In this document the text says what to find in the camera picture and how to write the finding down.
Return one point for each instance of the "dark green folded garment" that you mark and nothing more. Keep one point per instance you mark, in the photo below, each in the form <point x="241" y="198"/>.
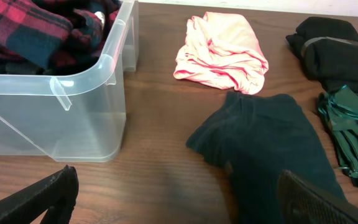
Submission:
<point x="338" y="111"/>

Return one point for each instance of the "pink folded garment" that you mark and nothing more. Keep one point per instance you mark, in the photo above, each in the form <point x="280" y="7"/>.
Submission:
<point x="222" y="51"/>

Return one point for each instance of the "red navy plaid shirt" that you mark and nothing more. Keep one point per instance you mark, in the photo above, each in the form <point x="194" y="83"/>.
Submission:
<point x="55" y="33"/>

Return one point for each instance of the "dark navy folded garment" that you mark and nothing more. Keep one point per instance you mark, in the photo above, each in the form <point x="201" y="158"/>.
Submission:
<point x="255" y="139"/>

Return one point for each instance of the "clear plastic storage bin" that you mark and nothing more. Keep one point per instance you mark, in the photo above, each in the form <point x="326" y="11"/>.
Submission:
<point x="79" y="117"/>

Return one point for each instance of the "black garment with band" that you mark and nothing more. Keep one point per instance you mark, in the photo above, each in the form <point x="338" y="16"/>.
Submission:
<point x="328" y="51"/>

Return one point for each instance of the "black buttoned garment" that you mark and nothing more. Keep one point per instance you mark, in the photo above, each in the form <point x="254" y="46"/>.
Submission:
<point x="28" y="68"/>

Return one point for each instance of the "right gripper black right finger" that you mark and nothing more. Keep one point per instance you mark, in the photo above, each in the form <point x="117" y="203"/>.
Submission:
<point x="303" y="202"/>

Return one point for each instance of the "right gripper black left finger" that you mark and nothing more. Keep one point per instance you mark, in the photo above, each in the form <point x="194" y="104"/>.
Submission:
<point x="54" y="197"/>

